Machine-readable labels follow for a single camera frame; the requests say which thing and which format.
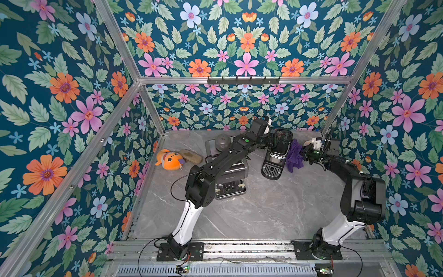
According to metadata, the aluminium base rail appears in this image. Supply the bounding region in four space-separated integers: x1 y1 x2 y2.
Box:
101 239 401 277

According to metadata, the silver espresso coffee machine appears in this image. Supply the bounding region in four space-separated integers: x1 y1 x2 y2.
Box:
205 134 249 200

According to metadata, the purple microfiber cloth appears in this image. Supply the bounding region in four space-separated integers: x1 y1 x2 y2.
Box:
286 139 303 173

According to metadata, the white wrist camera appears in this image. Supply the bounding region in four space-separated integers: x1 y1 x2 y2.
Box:
264 117 272 135
311 137 324 151

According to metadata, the orange plush toy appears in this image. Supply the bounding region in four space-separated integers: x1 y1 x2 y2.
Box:
155 149 185 171

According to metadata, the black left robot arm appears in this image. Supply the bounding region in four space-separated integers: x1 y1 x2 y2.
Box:
164 117 273 260

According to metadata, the black hook rail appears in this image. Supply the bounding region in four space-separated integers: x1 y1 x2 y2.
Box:
207 76 280 85

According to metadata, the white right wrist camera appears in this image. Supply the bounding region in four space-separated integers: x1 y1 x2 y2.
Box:
311 137 324 151

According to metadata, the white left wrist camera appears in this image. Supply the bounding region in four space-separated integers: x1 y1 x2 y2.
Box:
264 117 272 135

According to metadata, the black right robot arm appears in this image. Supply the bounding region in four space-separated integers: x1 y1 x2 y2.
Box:
301 137 386 260

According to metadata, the black capsule coffee machine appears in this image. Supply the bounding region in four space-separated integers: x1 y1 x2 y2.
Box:
261 129 293 181

